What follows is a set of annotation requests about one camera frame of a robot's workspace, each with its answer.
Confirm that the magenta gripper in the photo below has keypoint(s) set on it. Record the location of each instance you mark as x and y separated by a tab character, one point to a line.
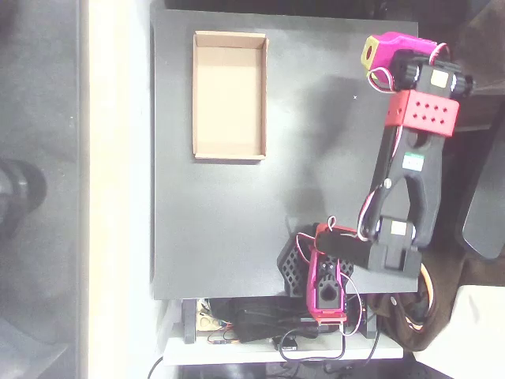
382	51

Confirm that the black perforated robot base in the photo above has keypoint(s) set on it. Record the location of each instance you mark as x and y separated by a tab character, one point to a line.
292	268

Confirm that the open cardboard box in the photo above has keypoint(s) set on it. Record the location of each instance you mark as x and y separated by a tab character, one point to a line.
229	98

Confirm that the black office chair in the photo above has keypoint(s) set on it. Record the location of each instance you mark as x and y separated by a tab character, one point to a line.
485	221

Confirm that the black table clamp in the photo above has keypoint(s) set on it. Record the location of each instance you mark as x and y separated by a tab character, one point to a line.
371	323
189	320

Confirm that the brown jacket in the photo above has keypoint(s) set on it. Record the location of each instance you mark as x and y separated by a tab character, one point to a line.
398	327

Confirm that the white cloth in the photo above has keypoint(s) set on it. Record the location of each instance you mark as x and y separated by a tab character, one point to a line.
473	335

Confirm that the small black connector box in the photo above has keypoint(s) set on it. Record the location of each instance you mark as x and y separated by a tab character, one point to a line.
288	344

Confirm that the small wooden plate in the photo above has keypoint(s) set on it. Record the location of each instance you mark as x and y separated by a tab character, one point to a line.
205	323

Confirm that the small circuit board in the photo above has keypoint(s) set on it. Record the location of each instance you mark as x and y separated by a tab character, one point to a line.
221	341

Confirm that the white shelf board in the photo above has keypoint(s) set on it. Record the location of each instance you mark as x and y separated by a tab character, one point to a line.
221	353

